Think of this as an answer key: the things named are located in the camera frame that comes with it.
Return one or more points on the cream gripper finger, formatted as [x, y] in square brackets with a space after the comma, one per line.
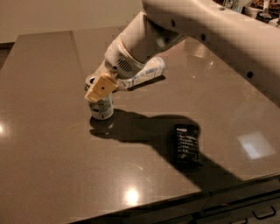
[104, 85]

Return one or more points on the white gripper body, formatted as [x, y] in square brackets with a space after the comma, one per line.
[119, 61]

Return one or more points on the silver 7up soda can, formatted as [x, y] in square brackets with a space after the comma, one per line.
[103, 109]

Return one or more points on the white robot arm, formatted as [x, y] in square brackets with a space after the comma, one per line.
[249, 46]

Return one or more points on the black rxbar chocolate wrapper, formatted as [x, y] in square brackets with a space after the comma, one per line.
[187, 150]

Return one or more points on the clear plastic water bottle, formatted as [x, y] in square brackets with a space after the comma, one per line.
[152, 70]

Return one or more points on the dark drawer handle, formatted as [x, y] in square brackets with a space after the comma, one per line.
[264, 212]

